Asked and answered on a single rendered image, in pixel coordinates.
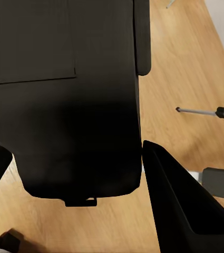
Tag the digital camera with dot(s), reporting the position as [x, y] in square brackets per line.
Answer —
[69, 95]

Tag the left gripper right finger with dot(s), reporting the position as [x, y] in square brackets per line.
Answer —
[187, 217]

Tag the camera tripod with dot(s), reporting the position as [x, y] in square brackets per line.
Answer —
[211, 178]

